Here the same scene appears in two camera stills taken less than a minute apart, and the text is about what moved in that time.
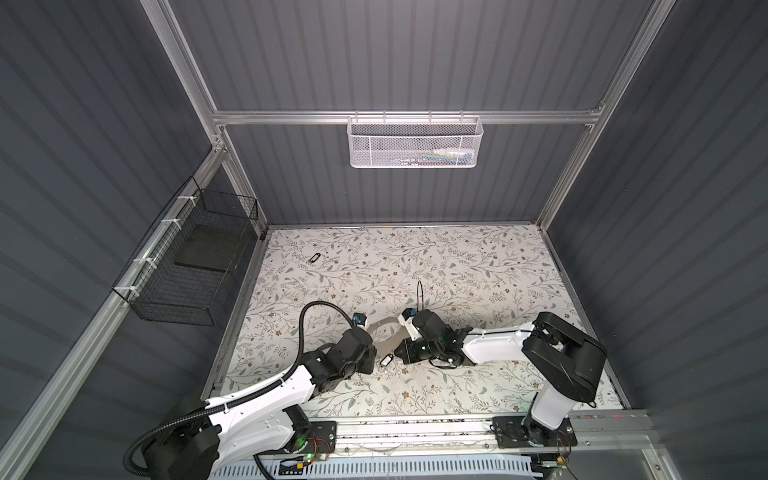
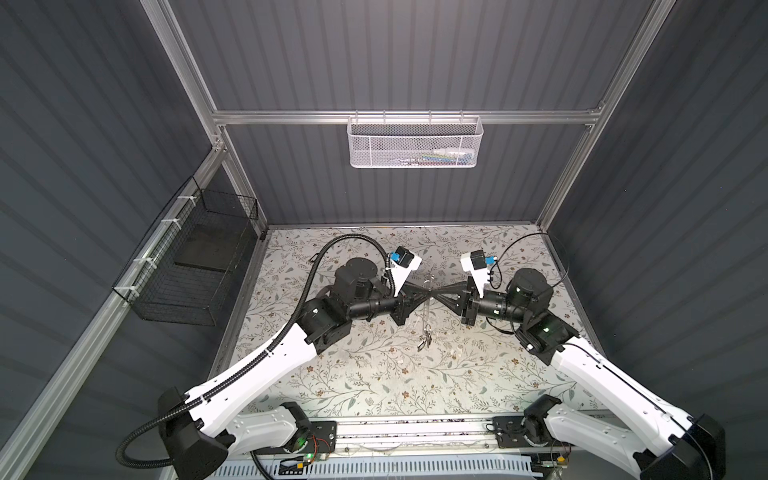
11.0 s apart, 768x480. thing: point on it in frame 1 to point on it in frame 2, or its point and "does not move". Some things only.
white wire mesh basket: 415,142 does not move
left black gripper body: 365,365 to 391,307
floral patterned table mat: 308,282 does not move
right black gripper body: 419,349 to 488,307
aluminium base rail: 588,429 does not move
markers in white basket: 439,157 does not move
